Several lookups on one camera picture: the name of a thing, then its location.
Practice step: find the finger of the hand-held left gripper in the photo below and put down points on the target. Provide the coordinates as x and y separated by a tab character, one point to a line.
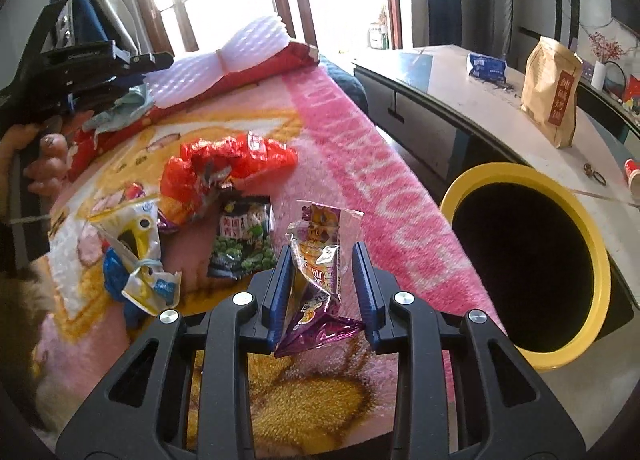
145	62

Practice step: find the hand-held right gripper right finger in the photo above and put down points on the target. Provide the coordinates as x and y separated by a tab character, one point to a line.
366	292

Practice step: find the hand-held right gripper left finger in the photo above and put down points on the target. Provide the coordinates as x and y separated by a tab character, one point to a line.
276	292

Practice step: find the purple snack wrapper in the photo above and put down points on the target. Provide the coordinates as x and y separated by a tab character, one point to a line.
312	260

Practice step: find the green pea snack packet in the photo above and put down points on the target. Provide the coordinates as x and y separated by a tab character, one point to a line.
240	245

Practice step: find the yellow trash bin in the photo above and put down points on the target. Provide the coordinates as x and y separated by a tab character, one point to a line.
520	260

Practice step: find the person's left hand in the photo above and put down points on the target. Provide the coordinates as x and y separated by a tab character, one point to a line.
47	172

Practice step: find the teal cloth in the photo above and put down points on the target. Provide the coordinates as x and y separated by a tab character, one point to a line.
127	105

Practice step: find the white foam wrap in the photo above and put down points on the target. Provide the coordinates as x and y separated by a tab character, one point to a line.
250	47

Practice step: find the pink printed blanket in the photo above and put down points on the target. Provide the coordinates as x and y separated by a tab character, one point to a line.
380	180

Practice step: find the red blanket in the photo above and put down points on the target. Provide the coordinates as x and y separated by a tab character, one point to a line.
260	70

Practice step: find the red plastic bag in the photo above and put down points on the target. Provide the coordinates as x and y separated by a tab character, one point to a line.
200	175

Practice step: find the small purple candy wrapper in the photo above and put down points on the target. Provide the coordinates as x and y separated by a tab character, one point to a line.
166	225

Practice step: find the white yellow blue snack packet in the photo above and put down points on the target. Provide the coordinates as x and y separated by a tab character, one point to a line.
137	230

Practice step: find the white coffee table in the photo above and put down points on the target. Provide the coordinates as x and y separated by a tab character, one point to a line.
450	80

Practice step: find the fuzzy beige clothing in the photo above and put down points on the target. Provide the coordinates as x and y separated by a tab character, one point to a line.
25	305

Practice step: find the small white container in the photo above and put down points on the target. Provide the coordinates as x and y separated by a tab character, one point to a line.
377	35

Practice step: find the blue tissue packet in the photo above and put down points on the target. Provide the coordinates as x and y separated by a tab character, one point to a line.
487	67

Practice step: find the brown paper bag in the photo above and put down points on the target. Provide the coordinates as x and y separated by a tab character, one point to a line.
550	90

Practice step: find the red paper cup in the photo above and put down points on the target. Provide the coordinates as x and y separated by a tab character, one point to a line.
634	175

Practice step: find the white vase with red flowers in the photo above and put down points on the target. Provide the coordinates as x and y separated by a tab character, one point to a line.
599	74

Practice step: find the red printed box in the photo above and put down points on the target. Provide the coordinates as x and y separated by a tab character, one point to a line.
632	97

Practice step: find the round black frame ornament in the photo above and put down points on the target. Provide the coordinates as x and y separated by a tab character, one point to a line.
615	82

